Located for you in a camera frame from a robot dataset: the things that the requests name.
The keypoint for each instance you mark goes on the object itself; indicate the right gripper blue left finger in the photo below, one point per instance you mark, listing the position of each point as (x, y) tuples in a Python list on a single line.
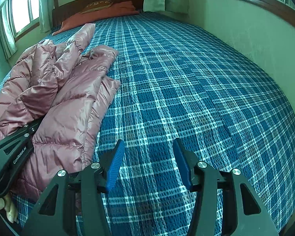
[(111, 162)]

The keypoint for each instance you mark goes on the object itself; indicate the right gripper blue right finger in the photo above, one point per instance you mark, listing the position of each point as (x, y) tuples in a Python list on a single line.
[(186, 162)]

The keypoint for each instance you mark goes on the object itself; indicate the pink quilted puffer jacket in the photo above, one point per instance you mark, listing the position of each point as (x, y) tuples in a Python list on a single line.
[(66, 86)]

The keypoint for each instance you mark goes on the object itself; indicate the person's left hand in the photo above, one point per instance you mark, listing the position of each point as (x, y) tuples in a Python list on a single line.
[(10, 209)]

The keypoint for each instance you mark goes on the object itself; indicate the blue plaid bed sheet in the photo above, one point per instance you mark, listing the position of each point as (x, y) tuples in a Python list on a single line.
[(180, 81)]

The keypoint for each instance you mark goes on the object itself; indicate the orange folded blanket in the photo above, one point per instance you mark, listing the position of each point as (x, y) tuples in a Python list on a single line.
[(79, 19)]

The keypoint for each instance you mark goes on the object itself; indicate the left window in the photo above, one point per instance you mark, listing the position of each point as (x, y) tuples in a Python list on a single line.
[(17, 17)]

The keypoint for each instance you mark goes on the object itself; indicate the dark wooden headboard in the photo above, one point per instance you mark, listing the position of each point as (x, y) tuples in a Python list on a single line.
[(63, 12)]

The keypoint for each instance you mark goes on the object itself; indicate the brown patterned pillow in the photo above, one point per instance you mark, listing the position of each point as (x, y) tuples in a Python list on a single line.
[(96, 6)]

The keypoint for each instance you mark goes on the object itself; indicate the left green curtain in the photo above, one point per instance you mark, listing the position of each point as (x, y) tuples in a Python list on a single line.
[(45, 15)]

